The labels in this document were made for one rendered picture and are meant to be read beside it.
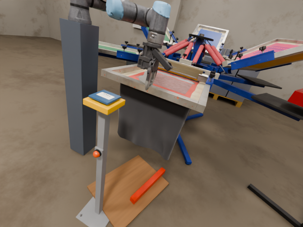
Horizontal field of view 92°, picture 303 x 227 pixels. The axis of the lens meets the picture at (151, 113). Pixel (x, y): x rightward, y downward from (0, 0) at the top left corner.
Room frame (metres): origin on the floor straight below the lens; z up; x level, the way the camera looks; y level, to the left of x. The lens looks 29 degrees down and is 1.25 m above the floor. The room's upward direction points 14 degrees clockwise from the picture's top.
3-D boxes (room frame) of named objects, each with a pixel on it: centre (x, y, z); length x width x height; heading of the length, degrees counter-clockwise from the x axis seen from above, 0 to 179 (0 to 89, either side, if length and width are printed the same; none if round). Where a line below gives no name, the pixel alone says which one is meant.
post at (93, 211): (0.57, 0.21, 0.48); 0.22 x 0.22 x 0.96; 73
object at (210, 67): (2.09, -0.37, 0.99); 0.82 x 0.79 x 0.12; 163
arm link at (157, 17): (0.73, 0.06, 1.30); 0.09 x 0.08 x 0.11; 44
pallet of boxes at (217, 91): (4.31, -1.72, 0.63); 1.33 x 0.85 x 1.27; 74
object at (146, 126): (0.80, 0.02, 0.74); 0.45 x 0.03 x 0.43; 73
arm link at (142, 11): (0.79, 0.14, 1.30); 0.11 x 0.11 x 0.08; 44
